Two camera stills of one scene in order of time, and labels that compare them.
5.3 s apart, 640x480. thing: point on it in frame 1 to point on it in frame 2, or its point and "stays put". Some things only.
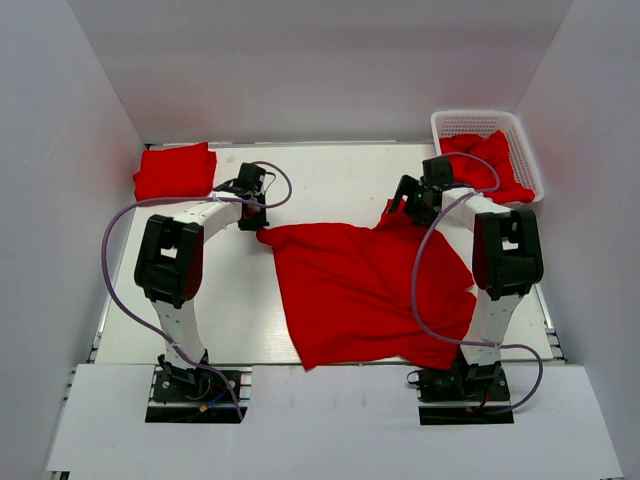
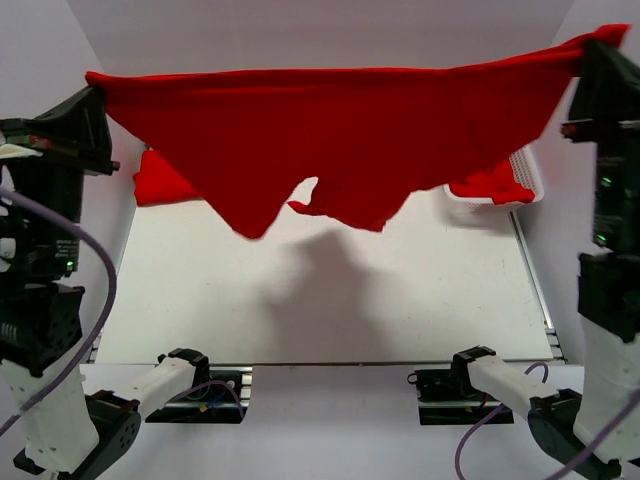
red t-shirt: x=347 y=291 to x=241 y=140
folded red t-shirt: x=176 y=171 stays put
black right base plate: x=465 y=395 stays put
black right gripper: x=409 y=195 to x=607 y=129
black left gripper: x=255 y=215 to x=62 y=151
